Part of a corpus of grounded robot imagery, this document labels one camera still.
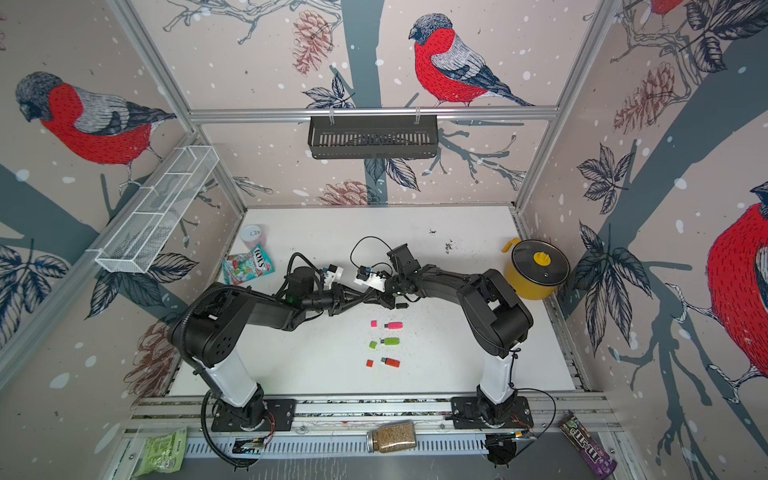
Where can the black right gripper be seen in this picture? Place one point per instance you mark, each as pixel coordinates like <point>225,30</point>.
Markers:
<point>387,300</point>

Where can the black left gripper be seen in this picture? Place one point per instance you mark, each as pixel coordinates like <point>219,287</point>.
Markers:
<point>339,298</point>

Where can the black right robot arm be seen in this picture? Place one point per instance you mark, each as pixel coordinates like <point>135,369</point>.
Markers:
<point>498,320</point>

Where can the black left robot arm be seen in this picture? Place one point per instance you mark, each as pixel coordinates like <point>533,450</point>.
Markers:
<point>208,335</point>

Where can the red usb drive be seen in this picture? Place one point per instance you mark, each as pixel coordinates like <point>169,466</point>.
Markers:
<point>391,362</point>

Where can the pink can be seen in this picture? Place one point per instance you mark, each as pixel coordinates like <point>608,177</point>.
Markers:
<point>253,236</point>

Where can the green candy packet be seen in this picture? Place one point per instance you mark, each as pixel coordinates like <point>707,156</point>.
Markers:
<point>241,268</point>

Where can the glass jar of seeds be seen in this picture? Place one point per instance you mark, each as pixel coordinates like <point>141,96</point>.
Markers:
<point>392,437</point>

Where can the yellow pot with black lid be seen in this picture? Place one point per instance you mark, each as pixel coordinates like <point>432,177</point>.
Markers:
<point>535,268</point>

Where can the green snack bag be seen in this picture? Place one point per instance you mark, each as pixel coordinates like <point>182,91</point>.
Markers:
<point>163,454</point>

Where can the purple candy bar wrapper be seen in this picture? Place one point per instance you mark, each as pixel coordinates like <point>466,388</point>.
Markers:
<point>596,457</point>

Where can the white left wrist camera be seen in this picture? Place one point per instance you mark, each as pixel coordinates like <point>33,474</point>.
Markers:
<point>332,274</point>

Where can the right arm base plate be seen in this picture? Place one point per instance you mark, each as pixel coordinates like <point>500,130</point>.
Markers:
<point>478,412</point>

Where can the black wire basket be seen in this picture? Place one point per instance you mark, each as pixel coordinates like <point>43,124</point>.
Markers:
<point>373,137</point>

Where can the white wire mesh shelf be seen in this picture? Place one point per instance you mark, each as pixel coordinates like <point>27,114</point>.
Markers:
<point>141,237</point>

